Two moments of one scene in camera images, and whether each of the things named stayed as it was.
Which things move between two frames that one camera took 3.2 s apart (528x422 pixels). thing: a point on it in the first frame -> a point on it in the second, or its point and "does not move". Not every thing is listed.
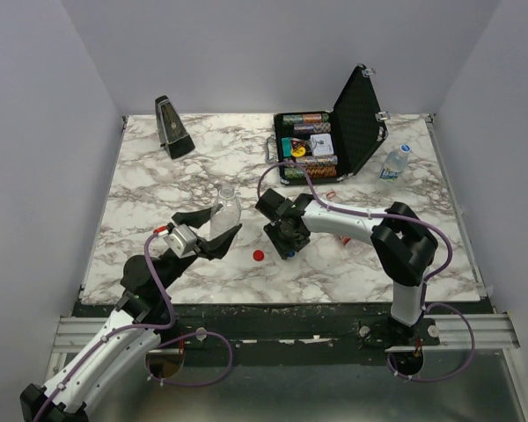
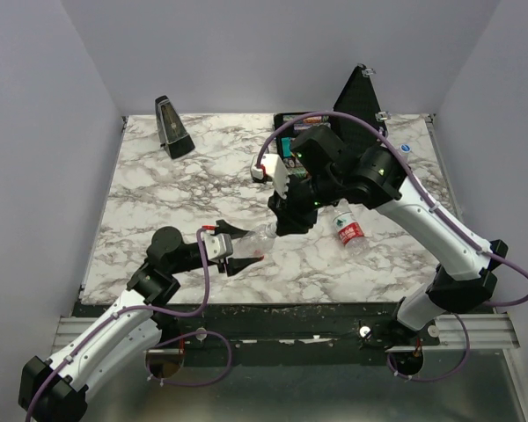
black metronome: [172, 134] does not move
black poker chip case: [331, 146] does not move
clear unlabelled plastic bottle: [229, 215] -> [255, 243]
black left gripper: [216, 248] -> [237, 264]
